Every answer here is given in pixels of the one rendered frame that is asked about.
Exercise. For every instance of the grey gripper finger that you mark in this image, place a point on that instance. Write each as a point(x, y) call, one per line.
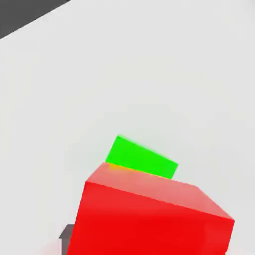
point(66, 239)

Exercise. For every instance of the small red cube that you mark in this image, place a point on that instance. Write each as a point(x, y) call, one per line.
point(151, 225)

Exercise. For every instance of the small green cube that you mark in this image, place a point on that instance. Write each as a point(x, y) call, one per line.
point(139, 157)

